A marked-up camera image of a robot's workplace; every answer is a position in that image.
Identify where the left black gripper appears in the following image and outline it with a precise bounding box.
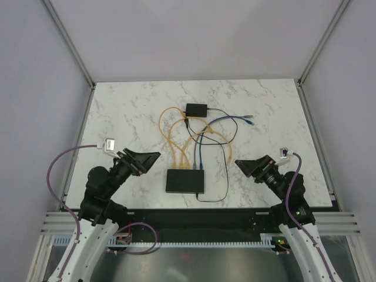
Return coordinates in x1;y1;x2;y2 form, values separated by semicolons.
105;147;160;197

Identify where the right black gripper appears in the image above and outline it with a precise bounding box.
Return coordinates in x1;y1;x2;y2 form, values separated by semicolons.
234;154;287;202

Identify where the yellow ethernet cable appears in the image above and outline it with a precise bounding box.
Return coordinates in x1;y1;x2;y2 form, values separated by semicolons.
182;130;233;170
159;107;186;170
170;118;213;170

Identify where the black network switch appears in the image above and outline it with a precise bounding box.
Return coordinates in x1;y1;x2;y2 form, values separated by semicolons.
166;169;204;194

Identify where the black power cord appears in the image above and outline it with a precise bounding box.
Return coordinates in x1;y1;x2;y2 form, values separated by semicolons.
184;108;237;203

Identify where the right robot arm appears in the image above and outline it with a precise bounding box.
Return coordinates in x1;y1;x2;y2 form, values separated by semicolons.
235;152;341;281

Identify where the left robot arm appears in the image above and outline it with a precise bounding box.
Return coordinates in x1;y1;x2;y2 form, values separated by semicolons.
48;149;160;281

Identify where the black power adapter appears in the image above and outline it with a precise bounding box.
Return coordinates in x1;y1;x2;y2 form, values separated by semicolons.
185;103;208;118

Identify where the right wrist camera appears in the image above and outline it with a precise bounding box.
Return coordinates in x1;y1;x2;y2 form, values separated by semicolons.
278;147;290;166

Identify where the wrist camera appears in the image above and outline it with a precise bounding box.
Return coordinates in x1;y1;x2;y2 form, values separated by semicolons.
103;138;116;157
278;147;290;166

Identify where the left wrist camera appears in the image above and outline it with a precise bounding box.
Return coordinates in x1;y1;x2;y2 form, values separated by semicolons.
103;138;116;157

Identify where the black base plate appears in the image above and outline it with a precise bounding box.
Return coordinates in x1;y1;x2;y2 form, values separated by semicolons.
115;208;297;243

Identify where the white slotted cable duct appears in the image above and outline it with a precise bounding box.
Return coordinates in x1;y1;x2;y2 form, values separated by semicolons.
52;233;273;247

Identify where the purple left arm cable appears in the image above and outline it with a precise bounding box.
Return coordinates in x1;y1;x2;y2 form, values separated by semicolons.
46;143;159;280

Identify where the aluminium frame rail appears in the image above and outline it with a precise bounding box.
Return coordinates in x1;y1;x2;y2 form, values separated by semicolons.
41;210;362;236

